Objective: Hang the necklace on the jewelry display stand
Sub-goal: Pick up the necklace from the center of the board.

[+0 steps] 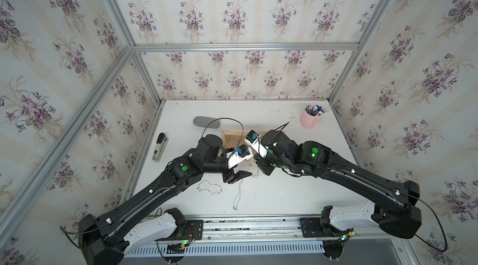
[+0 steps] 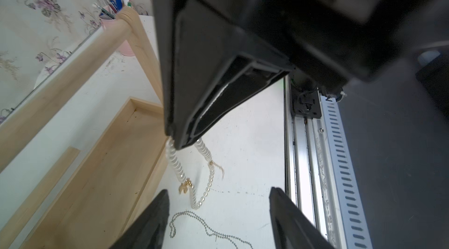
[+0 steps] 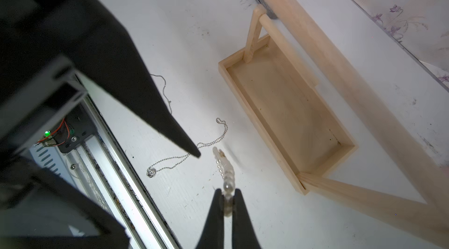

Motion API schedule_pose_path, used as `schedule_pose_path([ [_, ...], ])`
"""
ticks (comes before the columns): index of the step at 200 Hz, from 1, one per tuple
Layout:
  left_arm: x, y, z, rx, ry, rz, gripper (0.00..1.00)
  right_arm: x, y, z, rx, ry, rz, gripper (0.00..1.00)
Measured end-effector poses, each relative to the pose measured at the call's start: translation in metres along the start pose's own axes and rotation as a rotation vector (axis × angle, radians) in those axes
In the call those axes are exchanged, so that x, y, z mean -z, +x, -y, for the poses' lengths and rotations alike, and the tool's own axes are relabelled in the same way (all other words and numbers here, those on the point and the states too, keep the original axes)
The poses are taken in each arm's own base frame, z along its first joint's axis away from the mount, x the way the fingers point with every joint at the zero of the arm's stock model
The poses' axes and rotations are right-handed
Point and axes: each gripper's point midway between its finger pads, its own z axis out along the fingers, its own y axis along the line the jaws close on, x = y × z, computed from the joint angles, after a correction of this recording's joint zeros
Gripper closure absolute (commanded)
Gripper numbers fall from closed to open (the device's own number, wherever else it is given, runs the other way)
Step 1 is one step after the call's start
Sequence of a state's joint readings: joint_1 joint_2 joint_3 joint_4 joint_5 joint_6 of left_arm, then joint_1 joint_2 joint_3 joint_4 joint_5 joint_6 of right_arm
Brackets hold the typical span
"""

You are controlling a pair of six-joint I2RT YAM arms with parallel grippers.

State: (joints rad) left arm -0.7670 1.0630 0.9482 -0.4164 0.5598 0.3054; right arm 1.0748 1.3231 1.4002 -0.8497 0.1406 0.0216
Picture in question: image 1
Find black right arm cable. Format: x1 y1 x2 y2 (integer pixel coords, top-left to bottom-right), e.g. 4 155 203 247
412 195 448 253

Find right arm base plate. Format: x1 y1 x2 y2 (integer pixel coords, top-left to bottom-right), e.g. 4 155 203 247
299 218 354 241

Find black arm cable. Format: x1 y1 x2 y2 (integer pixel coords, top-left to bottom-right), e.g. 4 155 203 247
200 117 245 146
412 195 448 253

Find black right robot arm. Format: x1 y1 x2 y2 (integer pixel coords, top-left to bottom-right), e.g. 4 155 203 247
248 130 422 239

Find pink pen cup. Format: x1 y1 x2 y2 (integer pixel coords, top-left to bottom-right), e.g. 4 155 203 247
299 110 320 129

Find grey fabric glasses case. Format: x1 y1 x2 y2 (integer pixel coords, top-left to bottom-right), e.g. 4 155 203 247
193 116 220 129

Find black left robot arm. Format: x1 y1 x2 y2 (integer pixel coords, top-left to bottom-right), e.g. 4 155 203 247
78 134 253 265

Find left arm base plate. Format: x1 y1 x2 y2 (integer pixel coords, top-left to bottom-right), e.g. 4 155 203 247
156 220 204 241

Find pens in cup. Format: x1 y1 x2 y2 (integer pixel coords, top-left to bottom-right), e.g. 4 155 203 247
304 105 327 117

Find white black stapler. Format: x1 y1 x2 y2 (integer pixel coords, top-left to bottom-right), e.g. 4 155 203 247
152 133 169 162

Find aluminium mounting rail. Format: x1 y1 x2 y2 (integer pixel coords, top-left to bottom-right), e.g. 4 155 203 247
95 212 406 246

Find wooden jewelry display stand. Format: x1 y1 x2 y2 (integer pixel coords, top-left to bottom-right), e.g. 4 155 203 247
221 129 277 148

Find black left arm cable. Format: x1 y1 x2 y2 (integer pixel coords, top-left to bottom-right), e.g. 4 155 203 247
200 117 245 146

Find white vented cable duct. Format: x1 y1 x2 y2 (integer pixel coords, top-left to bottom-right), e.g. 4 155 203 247
126 241 325 258

